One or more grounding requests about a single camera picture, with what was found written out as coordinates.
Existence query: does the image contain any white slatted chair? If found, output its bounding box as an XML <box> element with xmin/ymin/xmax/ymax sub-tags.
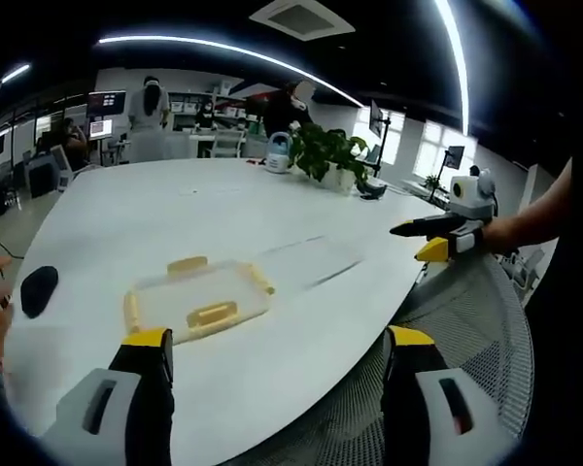
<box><xmin>204</xmin><ymin>127</ymin><xmax>248</xmax><ymax>159</ymax></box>

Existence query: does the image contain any dark equipment case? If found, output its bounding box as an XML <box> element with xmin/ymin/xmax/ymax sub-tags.
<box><xmin>25</xmin><ymin>153</ymin><xmax>63</xmax><ymax>199</ymax></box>

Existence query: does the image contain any clear lid with yellow clips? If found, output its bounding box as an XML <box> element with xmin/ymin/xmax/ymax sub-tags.
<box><xmin>122</xmin><ymin>253</ymin><xmax>277</xmax><ymax>347</ymax></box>

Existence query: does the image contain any ceiling air vent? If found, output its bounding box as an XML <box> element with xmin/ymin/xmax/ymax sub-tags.
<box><xmin>248</xmin><ymin>0</ymin><xmax>358</xmax><ymax>43</ymax></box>

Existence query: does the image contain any long ceiling light strip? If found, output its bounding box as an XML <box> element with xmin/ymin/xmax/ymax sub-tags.
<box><xmin>96</xmin><ymin>34</ymin><xmax>366</xmax><ymax>109</ymax></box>
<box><xmin>433</xmin><ymin>0</ymin><xmax>471</xmax><ymax>135</ymax></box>

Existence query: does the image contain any grey mesh office chair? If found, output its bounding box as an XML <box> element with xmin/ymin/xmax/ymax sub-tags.
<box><xmin>245</xmin><ymin>250</ymin><xmax>536</xmax><ymax>466</ymax></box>

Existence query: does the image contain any monitor on black pole stand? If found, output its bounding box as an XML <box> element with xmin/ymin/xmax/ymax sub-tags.
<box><xmin>367</xmin><ymin>98</ymin><xmax>395</xmax><ymax>179</ymax></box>

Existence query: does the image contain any small display screen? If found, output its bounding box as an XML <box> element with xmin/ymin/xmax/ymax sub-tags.
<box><xmin>88</xmin><ymin>119</ymin><xmax>114</xmax><ymax>143</ymax></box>

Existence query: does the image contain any white office chair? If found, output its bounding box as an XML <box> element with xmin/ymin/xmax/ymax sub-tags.
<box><xmin>500</xmin><ymin>245</ymin><xmax>549</xmax><ymax>295</ymax></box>

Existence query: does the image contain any black floor cable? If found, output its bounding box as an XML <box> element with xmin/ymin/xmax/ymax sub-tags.
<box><xmin>0</xmin><ymin>217</ymin><xmax>28</xmax><ymax>259</ymax></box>

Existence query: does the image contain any wall display screen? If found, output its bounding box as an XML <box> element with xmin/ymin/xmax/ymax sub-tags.
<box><xmin>86</xmin><ymin>89</ymin><xmax>128</xmax><ymax>120</ymax></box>

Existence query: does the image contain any white and blue small appliance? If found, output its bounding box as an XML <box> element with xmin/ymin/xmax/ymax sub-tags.
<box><xmin>263</xmin><ymin>131</ymin><xmax>293</xmax><ymax>175</ymax></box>

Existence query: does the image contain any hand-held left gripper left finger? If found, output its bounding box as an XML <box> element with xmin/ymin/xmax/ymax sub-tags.
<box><xmin>42</xmin><ymin>327</ymin><xmax>176</xmax><ymax>466</ymax></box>

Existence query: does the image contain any short ceiling light strip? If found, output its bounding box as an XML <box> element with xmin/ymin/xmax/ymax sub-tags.
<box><xmin>0</xmin><ymin>62</ymin><xmax>32</xmax><ymax>84</ymax></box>

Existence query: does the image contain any green potted plant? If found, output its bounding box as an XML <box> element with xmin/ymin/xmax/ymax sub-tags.
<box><xmin>288</xmin><ymin>122</ymin><xmax>371</xmax><ymax>196</ymax></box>

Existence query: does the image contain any person's dark clothing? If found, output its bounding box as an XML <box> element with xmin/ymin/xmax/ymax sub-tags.
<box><xmin>522</xmin><ymin>154</ymin><xmax>583</xmax><ymax>350</ymax></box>

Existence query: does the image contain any black item on table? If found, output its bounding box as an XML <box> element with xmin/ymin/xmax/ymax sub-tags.
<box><xmin>358</xmin><ymin>181</ymin><xmax>388</xmax><ymax>201</ymax></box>

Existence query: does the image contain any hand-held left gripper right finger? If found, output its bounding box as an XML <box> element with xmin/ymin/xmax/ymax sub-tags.
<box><xmin>381</xmin><ymin>324</ymin><xmax>516</xmax><ymax>466</ymax></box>

